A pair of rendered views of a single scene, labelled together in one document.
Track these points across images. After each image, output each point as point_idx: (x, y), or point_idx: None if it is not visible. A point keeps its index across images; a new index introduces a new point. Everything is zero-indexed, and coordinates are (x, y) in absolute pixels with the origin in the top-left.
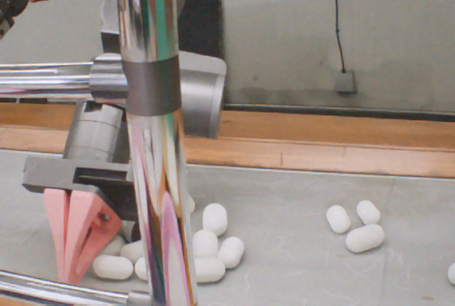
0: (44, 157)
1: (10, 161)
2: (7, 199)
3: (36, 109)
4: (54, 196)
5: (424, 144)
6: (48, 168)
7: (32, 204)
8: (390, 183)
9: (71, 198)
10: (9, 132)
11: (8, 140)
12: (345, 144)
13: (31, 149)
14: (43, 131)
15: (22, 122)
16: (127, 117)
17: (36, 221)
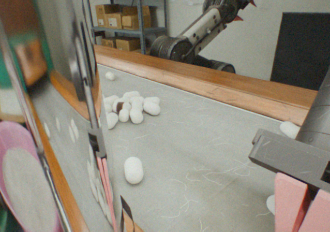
0: (282, 136)
1: (218, 109)
2: (213, 140)
3: (240, 78)
4: (289, 186)
5: None
6: (286, 150)
7: (233, 149)
8: None
9: (315, 198)
10: (220, 89)
11: (219, 94)
12: None
13: (234, 104)
14: (245, 95)
15: (230, 85)
16: None
17: (236, 169)
